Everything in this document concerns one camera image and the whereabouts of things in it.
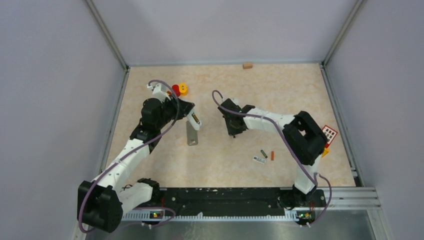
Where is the small wooden block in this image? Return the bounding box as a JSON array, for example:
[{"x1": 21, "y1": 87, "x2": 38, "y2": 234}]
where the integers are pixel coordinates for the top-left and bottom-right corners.
[{"x1": 242, "y1": 62, "x2": 253, "y2": 70}]

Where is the white labelled AA battery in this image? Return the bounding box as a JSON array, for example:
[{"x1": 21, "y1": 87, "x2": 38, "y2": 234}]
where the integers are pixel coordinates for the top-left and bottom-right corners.
[{"x1": 253, "y1": 156, "x2": 267, "y2": 164}]

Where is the red toy cylinder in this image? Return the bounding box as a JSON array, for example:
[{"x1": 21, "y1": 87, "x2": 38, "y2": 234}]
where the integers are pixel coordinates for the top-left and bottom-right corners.
[{"x1": 172, "y1": 84, "x2": 181, "y2": 97}]

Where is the white remote control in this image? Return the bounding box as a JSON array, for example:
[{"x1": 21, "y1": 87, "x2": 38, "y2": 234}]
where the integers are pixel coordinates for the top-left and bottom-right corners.
[{"x1": 186, "y1": 109, "x2": 202, "y2": 131}]

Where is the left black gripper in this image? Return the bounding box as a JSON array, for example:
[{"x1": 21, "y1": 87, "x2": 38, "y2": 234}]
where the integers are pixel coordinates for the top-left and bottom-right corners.
[{"x1": 156, "y1": 92, "x2": 195, "y2": 130}]

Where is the grey slotted cable duct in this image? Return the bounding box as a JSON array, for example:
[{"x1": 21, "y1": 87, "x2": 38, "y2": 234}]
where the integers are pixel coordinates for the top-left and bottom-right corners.
[{"x1": 122, "y1": 210, "x2": 300, "y2": 222}]

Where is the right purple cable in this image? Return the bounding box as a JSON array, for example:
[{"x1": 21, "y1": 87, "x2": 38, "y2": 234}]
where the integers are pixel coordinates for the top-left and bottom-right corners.
[{"x1": 211, "y1": 90, "x2": 332, "y2": 213}]

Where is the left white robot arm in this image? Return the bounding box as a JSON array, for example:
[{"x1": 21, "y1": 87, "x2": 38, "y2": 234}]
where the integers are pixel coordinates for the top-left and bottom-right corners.
[{"x1": 77, "y1": 97, "x2": 201, "y2": 234}]

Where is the grey remote battery cover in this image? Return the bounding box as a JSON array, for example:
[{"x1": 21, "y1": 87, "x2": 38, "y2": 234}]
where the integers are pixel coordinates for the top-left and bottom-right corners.
[{"x1": 186, "y1": 121, "x2": 199, "y2": 146}]

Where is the dark green AA battery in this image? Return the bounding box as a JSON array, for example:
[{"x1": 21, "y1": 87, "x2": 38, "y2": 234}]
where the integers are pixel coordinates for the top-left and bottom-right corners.
[{"x1": 260, "y1": 149, "x2": 268, "y2": 159}]

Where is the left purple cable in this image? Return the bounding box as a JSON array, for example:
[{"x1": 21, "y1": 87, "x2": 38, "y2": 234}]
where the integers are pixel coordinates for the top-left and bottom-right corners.
[{"x1": 77, "y1": 79, "x2": 181, "y2": 234}]

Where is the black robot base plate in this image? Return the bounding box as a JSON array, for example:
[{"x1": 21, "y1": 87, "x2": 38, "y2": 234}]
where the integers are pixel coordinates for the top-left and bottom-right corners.
[{"x1": 140, "y1": 187, "x2": 327, "y2": 217}]

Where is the yellow round toy brick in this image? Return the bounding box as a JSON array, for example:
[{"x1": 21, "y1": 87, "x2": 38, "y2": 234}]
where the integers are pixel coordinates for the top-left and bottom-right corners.
[{"x1": 178, "y1": 83, "x2": 189, "y2": 96}]

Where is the yellow toy piece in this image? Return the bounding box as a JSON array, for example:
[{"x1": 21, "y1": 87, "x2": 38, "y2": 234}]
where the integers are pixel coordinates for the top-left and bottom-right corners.
[{"x1": 321, "y1": 147, "x2": 330, "y2": 158}]

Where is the purple cable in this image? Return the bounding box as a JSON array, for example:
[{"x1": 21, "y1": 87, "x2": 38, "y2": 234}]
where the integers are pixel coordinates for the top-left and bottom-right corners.
[
  {"x1": 211, "y1": 90, "x2": 332, "y2": 213},
  {"x1": 77, "y1": 79, "x2": 181, "y2": 234}
]

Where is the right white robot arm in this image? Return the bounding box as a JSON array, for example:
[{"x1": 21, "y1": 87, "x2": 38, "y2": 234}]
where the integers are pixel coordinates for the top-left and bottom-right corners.
[{"x1": 218, "y1": 98, "x2": 328, "y2": 206}]

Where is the red white toy panel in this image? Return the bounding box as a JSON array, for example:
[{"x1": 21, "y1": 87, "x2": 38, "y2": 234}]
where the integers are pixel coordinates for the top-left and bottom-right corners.
[{"x1": 322, "y1": 125, "x2": 338, "y2": 148}]

